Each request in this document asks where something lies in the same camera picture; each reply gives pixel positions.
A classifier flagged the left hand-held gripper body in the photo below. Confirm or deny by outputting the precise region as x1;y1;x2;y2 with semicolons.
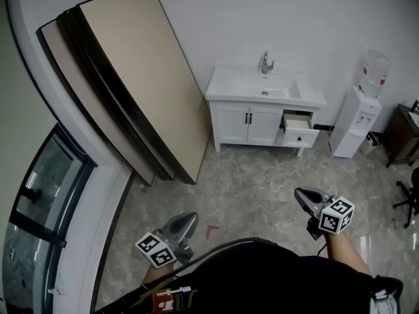
134;228;194;270

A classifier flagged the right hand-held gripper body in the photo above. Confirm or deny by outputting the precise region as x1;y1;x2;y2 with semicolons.
306;194;357;241

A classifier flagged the white drawer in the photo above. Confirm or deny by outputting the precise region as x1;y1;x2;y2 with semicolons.
276;111;321;149

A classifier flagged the person's right forearm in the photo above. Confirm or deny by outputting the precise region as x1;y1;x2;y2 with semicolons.
323;232;374;278

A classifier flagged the black red chest device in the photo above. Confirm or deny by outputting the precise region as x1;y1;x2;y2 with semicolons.
150;285;200;314

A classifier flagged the white trash bin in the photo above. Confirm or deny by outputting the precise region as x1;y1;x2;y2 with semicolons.
359;130;383;157

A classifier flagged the white water dispenser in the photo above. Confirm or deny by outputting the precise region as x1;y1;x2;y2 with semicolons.
328;85;383;159

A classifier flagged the person's black shirt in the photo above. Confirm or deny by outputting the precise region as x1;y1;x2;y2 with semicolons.
93;237;405;314

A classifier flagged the white cabinet door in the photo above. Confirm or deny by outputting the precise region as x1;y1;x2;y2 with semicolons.
247;106;283;145
215;105;250;143

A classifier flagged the black office chair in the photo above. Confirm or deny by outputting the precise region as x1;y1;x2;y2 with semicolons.
392;166;419;229

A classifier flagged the dark wooden cabinet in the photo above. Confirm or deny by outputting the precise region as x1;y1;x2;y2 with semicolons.
382;99;419;169

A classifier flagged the white vanity cabinet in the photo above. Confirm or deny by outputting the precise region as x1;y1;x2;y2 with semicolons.
205;64;327;158

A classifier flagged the dark framed window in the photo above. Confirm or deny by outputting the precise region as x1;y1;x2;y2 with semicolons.
0;122;99;314

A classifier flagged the chrome faucet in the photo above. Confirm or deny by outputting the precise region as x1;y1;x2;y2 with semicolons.
260;50;276;76

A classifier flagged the beige board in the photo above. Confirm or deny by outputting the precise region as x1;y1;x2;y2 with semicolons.
35;20;155;187
77;0;211;185

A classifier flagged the dark brown board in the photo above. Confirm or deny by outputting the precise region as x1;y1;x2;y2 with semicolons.
56;7;177;182

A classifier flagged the white roller blind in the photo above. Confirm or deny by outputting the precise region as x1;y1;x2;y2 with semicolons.
0;0;58;136

